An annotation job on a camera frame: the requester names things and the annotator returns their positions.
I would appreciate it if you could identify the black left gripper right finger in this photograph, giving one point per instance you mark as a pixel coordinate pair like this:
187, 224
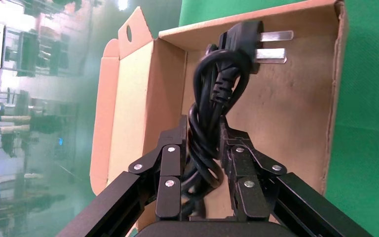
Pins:
248, 193

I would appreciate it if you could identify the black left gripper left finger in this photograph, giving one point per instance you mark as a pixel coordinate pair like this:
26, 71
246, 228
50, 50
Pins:
170, 183

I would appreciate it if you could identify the open brown cardboard box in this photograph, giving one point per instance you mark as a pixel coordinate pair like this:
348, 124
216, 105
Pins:
291, 114

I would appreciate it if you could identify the green table cloth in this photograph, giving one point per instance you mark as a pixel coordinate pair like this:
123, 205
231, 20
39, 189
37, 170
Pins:
369, 114

